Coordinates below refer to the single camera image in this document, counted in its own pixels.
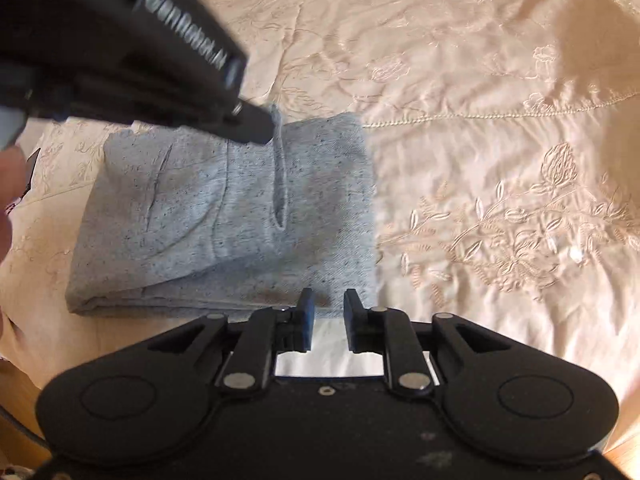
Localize grey speckled pants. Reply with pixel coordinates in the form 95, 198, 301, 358
65, 104, 379, 319

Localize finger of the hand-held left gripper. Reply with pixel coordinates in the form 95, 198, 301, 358
220, 102, 284, 146

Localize black smartphone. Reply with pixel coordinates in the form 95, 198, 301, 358
23, 147, 42, 194

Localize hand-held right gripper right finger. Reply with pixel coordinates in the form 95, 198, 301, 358
342, 289, 506, 396

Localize cream embroidered bedspread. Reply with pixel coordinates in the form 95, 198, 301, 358
0, 0, 640, 391

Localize person's left hand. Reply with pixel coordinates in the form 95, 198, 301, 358
0, 151, 27, 261

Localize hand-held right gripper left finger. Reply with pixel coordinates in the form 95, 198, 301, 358
147, 287, 316, 396

